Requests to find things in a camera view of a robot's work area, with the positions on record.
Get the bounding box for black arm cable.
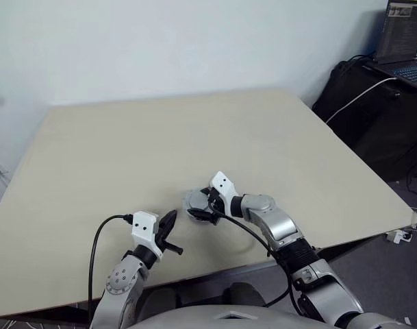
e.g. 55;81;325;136
87;214;134;318
210;202;307;316

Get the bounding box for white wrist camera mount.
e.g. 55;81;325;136
210;170;242;217
131;211;165;261

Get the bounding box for black fabric case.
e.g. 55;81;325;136
312;60;417;182

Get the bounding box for white charging cable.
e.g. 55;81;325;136
325;77;398;125

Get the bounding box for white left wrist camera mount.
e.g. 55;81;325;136
131;211;165;261

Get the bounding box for grey robot torso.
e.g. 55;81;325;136
125;301;332;329

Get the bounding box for black laptop cable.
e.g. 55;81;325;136
346;53;379;66

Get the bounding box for grey round toothed motor part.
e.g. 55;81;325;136
184;189;212;214

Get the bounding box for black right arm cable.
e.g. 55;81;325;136
210;202;307;316

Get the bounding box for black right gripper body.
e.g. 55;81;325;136
207;191;228;226

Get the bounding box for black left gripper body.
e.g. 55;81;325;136
154;216;168;253

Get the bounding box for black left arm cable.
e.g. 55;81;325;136
87;214;134;318

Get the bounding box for black open laptop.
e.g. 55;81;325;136
364;0;417;83

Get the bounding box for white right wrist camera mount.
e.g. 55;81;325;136
210;170;242;217

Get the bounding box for white power strip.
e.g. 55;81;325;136
386;229;414;245

